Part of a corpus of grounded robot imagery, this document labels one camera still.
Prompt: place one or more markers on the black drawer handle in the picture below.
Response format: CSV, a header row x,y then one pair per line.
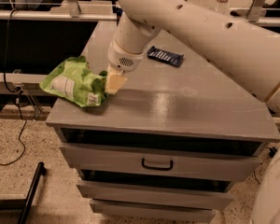
x,y
157,166

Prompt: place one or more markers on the black metal leg left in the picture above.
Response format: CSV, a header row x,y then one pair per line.
x,y
39,171

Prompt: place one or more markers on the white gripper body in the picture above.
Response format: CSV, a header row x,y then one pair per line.
x,y
123,60

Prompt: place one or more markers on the green rice chip bag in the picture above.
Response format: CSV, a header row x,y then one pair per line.
x,y
73,80

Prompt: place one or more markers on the blue soda can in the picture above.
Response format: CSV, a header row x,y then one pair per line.
x,y
119,12

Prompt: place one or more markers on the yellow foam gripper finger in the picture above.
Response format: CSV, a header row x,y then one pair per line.
x,y
111,71
114,83

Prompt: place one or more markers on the dark blue snack bar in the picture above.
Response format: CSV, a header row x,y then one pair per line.
x,y
165,56

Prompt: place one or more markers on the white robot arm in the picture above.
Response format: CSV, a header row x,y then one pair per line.
x,y
245,52

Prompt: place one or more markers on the metal railing frame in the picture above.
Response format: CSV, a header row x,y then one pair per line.
x,y
261,14

